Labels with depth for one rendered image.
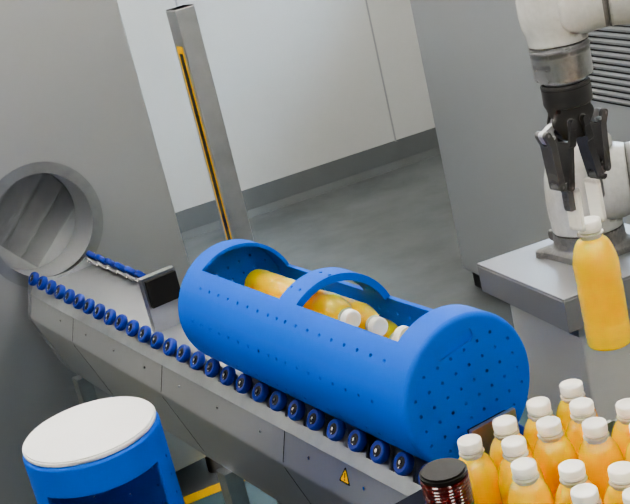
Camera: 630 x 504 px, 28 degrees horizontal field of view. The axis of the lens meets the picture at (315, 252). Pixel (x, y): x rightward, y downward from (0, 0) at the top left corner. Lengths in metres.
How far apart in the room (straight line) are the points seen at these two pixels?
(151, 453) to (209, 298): 0.39
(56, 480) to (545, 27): 1.29
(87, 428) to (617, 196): 1.20
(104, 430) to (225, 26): 5.04
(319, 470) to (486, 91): 2.67
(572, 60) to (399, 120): 6.02
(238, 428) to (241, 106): 4.79
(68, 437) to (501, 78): 2.72
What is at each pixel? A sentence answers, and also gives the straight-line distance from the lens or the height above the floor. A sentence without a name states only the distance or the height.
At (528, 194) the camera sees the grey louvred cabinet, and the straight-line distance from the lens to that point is 4.91.
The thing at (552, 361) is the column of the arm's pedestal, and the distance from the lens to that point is 2.84.
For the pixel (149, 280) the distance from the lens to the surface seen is 3.27.
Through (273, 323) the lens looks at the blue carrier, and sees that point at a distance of 2.49.
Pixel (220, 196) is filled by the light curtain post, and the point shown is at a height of 1.17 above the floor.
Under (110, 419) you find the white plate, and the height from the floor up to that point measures 1.04.
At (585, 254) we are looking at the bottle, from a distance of 2.00.
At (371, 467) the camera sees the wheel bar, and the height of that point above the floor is 0.93.
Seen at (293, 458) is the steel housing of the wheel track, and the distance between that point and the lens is 2.64.
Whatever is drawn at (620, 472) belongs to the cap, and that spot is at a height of 1.11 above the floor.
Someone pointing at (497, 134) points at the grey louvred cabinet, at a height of 0.80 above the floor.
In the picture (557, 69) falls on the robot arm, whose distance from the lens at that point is 1.90.
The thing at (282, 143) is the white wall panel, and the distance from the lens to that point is 7.60.
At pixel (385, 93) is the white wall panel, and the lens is 7.83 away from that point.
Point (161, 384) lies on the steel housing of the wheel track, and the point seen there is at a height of 0.86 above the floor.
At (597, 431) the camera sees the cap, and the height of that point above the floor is 1.11.
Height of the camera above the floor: 2.06
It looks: 18 degrees down
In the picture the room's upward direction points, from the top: 13 degrees counter-clockwise
